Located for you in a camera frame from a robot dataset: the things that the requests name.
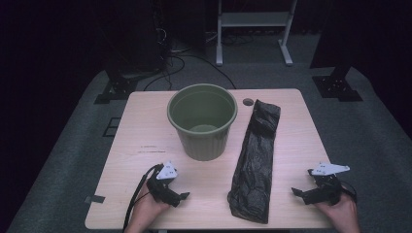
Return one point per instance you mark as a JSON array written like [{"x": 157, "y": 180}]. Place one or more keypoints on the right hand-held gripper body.
[{"x": 327, "y": 192}]

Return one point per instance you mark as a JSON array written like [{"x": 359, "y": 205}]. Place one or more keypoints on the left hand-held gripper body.
[{"x": 162, "y": 191}]

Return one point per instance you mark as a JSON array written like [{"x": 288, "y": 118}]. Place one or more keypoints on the green plastic bin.
[{"x": 207, "y": 149}]

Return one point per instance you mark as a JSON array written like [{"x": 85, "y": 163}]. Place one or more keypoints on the black plastic trash bag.
[{"x": 256, "y": 161}]

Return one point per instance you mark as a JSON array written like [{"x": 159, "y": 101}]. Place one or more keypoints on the person's left hand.
[{"x": 145, "y": 210}]

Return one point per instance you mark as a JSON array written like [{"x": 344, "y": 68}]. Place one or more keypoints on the person's right hand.
[{"x": 345, "y": 213}]

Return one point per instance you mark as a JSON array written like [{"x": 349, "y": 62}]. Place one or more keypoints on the grey tape strip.
[{"x": 95, "y": 199}]

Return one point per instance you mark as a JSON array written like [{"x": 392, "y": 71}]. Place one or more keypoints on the black floor tape rectangle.
[{"x": 111, "y": 126}]

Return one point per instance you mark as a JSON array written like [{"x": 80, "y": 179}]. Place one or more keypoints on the round table grommet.
[{"x": 248, "y": 102}]

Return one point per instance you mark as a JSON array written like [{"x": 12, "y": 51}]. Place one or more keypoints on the black stand base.
[
  {"x": 336, "y": 85},
  {"x": 116, "y": 89}
]

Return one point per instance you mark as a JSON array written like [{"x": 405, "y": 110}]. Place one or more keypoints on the white metal stand frame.
[{"x": 254, "y": 19}]

